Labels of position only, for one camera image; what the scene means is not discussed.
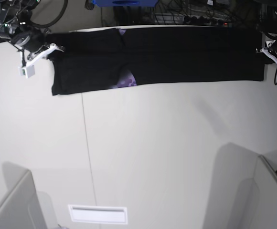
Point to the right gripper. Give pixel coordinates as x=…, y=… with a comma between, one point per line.
x=33, y=42

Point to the black T-shirt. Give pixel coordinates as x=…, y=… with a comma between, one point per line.
x=112, y=58

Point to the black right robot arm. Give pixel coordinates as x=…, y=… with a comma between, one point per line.
x=17, y=28

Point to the blue box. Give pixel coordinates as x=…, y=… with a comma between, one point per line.
x=120, y=3

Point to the grey right partition panel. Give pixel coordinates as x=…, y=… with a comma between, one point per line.
x=243, y=193

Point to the grey partition panel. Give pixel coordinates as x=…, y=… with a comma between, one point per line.
x=20, y=207
x=243, y=193

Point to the grey left partition panel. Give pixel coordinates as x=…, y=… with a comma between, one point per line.
x=20, y=207

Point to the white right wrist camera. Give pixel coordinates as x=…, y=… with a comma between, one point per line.
x=27, y=72

